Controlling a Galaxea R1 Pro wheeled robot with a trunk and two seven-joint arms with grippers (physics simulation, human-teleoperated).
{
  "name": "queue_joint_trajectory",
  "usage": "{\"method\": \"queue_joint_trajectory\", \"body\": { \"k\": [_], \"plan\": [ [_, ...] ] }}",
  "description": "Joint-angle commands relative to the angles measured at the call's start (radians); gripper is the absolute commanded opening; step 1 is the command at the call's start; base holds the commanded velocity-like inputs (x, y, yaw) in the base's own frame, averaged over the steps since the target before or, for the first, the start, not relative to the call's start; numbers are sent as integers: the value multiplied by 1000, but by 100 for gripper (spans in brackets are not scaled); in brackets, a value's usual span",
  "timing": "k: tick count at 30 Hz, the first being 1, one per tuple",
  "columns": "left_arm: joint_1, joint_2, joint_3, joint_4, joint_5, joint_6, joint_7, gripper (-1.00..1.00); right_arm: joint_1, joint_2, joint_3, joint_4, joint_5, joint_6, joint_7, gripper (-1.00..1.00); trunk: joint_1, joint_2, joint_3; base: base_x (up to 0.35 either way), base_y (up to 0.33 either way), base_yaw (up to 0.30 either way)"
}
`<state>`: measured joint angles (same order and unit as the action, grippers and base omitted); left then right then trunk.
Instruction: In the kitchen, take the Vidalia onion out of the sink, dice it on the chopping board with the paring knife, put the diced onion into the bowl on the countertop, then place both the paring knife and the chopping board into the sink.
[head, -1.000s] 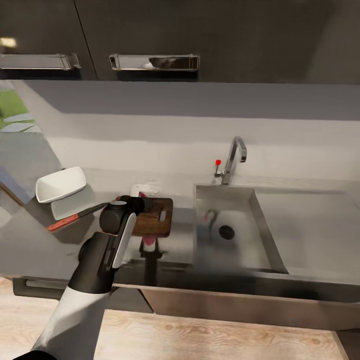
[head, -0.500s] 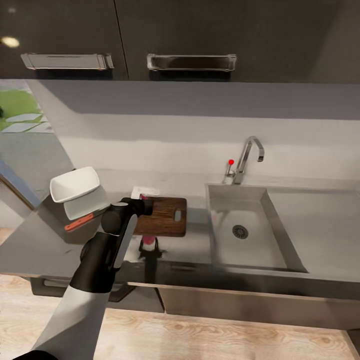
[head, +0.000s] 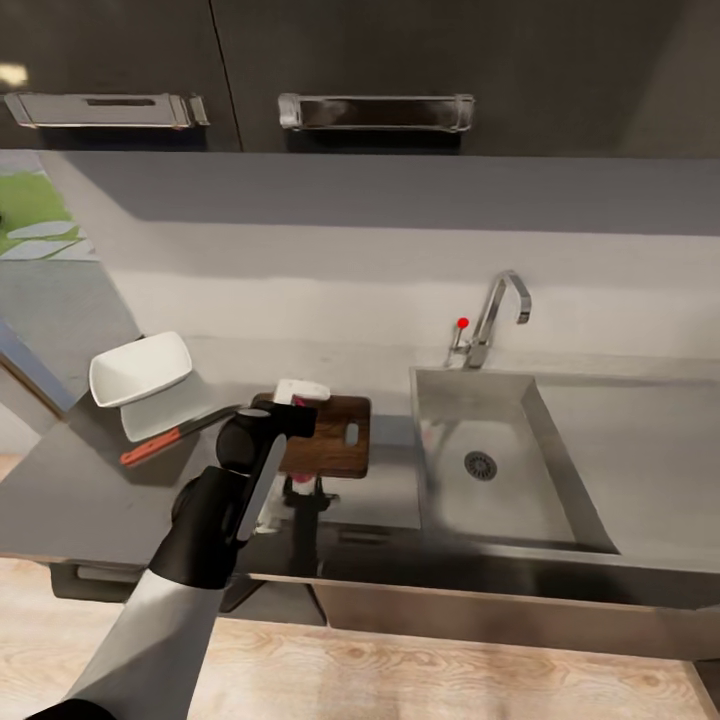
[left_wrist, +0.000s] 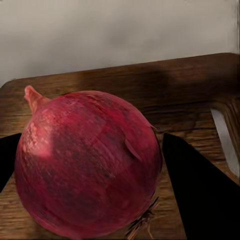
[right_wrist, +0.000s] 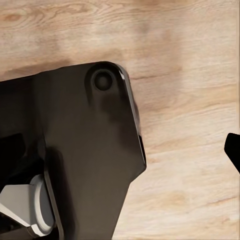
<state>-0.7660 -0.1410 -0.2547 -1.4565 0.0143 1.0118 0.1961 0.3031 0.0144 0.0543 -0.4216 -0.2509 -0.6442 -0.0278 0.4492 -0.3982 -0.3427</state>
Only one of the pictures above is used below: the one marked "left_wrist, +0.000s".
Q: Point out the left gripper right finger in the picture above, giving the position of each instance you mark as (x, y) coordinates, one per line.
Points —
(207, 199)

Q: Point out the vidalia onion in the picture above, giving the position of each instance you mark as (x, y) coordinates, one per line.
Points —
(87, 164)

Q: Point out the cutting board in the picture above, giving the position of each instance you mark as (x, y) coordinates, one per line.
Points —
(173, 95)

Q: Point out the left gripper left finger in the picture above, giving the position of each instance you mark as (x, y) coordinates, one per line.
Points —
(8, 147)

